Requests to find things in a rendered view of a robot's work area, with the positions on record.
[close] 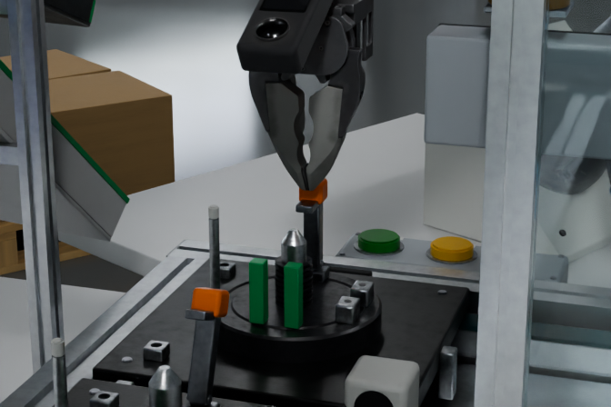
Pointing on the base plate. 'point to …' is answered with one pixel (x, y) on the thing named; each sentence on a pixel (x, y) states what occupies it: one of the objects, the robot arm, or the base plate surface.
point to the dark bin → (60, 1)
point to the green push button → (378, 241)
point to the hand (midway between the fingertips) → (305, 177)
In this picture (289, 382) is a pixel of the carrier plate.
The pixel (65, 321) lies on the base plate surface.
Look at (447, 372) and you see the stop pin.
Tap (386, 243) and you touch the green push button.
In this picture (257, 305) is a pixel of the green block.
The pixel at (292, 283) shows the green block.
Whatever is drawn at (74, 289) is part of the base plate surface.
